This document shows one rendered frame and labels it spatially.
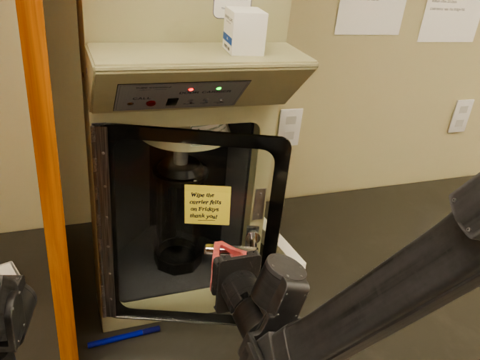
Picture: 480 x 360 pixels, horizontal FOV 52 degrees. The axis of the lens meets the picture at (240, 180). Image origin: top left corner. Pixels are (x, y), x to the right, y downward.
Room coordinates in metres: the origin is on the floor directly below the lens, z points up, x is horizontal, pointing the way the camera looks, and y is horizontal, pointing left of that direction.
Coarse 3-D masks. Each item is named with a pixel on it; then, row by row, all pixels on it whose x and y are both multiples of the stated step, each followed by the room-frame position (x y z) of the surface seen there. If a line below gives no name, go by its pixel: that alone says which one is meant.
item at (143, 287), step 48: (144, 144) 0.69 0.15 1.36; (192, 144) 0.70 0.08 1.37; (240, 144) 0.70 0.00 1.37; (288, 144) 0.70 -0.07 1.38; (144, 192) 0.69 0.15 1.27; (240, 192) 0.70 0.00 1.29; (144, 240) 0.69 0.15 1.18; (192, 240) 0.70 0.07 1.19; (240, 240) 0.70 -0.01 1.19; (144, 288) 0.69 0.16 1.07; (192, 288) 0.70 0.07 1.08
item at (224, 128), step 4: (216, 124) 0.82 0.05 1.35; (220, 124) 0.83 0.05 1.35; (224, 124) 0.84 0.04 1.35; (180, 128) 0.79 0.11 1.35; (184, 128) 0.79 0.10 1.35; (188, 128) 0.79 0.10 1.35; (192, 128) 0.79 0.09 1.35; (196, 128) 0.79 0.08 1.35; (200, 128) 0.80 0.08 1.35; (204, 128) 0.80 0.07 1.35; (208, 128) 0.81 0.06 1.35; (212, 128) 0.81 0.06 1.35; (216, 128) 0.82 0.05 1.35; (220, 128) 0.83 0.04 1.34; (224, 128) 0.84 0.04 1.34; (228, 128) 0.86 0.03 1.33
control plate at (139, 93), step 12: (120, 84) 0.63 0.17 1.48; (132, 84) 0.63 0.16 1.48; (144, 84) 0.64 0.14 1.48; (156, 84) 0.65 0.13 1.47; (168, 84) 0.65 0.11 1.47; (180, 84) 0.66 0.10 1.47; (192, 84) 0.67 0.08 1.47; (204, 84) 0.68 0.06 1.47; (216, 84) 0.69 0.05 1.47; (228, 84) 0.69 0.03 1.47; (240, 84) 0.70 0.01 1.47; (120, 96) 0.65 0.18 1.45; (132, 96) 0.66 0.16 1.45; (144, 96) 0.67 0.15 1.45; (156, 96) 0.68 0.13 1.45; (168, 96) 0.68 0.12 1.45; (180, 96) 0.69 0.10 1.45; (192, 96) 0.70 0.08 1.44; (204, 96) 0.71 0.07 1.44; (216, 96) 0.72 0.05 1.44; (228, 96) 0.73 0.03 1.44; (120, 108) 0.68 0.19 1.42; (132, 108) 0.69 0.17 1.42; (144, 108) 0.70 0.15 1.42; (156, 108) 0.70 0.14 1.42; (168, 108) 0.71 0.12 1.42
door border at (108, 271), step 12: (96, 132) 0.69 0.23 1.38; (96, 144) 0.69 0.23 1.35; (96, 156) 0.69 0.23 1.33; (108, 156) 0.69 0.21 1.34; (108, 168) 0.69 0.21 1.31; (96, 180) 0.69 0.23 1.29; (108, 180) 0.69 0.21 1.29; (108, 192) 0.69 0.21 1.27; (96, 204) 0.69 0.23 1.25; (108, 204) 0.69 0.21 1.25; (108, 216) 0.69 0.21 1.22; (96, 228) 0.69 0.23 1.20; (108, 228) 0.69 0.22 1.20; (108, 240) 0.69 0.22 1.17; (108, 252) 0.69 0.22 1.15; (108, 264) 0.69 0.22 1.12; (108, 276) 0.69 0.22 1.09; (108, 288) 0.69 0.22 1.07; (108, 300) 0.69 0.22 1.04; (108, 312) 0.69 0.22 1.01
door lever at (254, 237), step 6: (246, 234) 0.70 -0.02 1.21; (252, 234) 0.70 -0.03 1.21; (258, 234) 0.70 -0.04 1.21; (246, 240) 0.70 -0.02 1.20; (252, 240) 0.69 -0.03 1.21; (258, 240) 0.70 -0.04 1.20; (204, 246) 0.65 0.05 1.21; (210, 246) 0.65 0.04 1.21; (234, 246) 0.66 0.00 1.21; (240, 246) 0.66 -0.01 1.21; (246, 246) 0.66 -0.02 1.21; (252, 246) 0.67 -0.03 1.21; (204, 252) 0.65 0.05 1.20; (210, 252) 0.65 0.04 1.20; (222, 252) 0.65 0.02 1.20; (228, 252) 0.65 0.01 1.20
